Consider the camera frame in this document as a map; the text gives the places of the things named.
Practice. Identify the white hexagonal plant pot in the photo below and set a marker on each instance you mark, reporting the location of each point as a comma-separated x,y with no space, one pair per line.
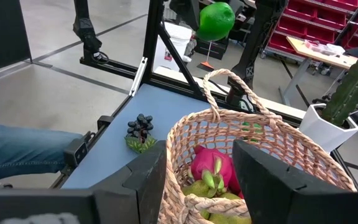
322,133

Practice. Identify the green cactus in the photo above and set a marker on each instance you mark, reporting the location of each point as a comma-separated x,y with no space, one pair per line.
353,87

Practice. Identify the orange floor squeegee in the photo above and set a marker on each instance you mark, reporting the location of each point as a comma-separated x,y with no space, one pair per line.
206,66

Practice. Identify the red storage bin rack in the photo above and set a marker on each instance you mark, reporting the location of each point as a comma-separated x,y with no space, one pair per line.
309,15

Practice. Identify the black panel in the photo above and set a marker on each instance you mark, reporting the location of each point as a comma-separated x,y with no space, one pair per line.
2,31

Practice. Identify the yellow-green pear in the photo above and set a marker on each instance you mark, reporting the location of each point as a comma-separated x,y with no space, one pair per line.
228,219
196,189

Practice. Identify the light wooden side board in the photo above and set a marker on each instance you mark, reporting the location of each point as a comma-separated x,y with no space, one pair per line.
182,79

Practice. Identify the small green lime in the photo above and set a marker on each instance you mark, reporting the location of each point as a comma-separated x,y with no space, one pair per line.
215,20

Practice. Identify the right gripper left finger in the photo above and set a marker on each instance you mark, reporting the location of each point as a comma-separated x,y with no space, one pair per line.
129,199

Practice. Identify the black grapes with leaf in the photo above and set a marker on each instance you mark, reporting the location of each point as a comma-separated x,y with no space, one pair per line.
140,126

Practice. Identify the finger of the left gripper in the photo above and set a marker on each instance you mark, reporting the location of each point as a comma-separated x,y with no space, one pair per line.
186,12

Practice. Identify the white metal strip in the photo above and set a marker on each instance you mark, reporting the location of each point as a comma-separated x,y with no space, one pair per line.
138,76

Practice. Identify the person's leg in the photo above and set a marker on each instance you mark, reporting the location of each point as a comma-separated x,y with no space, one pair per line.
20,149

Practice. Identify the white bucket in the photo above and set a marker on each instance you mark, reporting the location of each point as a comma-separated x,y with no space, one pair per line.
174,43

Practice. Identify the wooden desk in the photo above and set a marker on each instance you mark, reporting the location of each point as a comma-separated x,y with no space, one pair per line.
322,56

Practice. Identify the pink dragon fruit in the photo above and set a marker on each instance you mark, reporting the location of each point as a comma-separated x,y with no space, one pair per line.
210,163

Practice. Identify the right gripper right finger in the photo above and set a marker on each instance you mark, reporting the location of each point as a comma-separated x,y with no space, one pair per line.
291,205

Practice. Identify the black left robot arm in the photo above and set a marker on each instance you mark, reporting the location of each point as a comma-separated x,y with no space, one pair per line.
259,37

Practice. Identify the black table-level camera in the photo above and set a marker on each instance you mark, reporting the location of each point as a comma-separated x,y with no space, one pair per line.
75,152

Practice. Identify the woven wicker basket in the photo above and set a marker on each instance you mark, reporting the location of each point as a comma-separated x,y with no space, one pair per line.
174,202

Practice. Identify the black table frame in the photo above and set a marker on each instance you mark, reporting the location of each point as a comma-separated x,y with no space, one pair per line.
152,46

